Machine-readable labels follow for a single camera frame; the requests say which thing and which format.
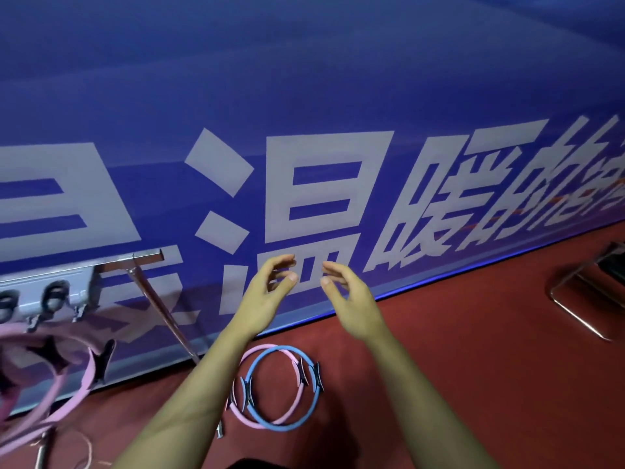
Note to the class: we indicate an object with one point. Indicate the person's right hand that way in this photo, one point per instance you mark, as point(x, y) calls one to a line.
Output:
point(359, 312)

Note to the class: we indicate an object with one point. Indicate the person's right thumb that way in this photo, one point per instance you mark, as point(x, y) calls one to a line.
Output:
point(330, 290)

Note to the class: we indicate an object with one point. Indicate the person's left thumb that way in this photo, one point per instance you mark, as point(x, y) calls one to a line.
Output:
point(284, 284)

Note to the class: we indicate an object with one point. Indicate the person's left hand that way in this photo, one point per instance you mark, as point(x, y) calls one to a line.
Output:
point(259, 305)

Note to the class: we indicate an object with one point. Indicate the silver metal rack frame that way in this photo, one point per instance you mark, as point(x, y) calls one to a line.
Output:
point(156, 297)

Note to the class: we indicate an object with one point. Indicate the blue banner with white print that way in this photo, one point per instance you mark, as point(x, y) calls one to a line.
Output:
point(312, 117)

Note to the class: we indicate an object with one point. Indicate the person's right forearm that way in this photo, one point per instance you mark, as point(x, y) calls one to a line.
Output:
point(425, 410)

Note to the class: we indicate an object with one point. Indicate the grey hook rail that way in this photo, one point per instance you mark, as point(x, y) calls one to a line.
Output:
point(53, 280)

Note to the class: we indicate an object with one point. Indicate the person's left forearm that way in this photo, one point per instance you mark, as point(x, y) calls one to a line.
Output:
point(190, 405)

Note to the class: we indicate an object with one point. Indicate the chrome chair frame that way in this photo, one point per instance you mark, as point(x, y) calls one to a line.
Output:
point(576, 312)

